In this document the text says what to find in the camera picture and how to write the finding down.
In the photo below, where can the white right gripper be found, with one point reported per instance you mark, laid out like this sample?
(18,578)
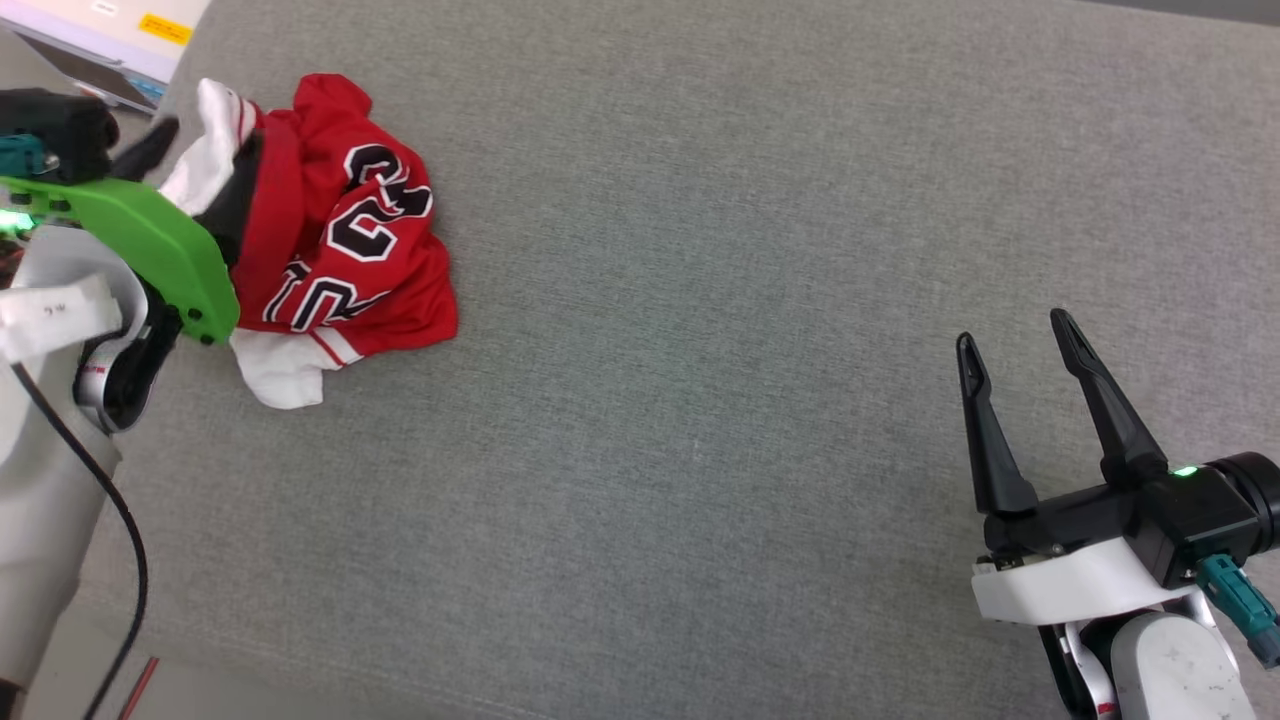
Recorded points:
(1080,585)

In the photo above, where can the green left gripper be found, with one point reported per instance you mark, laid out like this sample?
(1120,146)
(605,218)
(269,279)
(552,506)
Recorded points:
(150,235)

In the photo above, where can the red and white jersey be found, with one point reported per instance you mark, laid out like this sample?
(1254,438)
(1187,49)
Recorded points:
(330,260)

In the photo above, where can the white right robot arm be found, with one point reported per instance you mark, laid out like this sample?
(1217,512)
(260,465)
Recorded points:
(1170,670)

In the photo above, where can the white equipment box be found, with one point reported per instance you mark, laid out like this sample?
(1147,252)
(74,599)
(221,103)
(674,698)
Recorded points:
(100,35)

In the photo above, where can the teal left camera connector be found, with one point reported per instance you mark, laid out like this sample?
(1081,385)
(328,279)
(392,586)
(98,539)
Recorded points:
(22,158)

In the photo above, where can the teal camera connector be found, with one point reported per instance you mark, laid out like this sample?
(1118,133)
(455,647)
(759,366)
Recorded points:
(1240,605)
(22,158)

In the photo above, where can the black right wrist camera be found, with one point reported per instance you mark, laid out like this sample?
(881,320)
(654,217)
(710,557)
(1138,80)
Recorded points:
(1205,510)

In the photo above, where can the teal right camera connector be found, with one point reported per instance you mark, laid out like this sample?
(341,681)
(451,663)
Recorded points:
(1240,605)

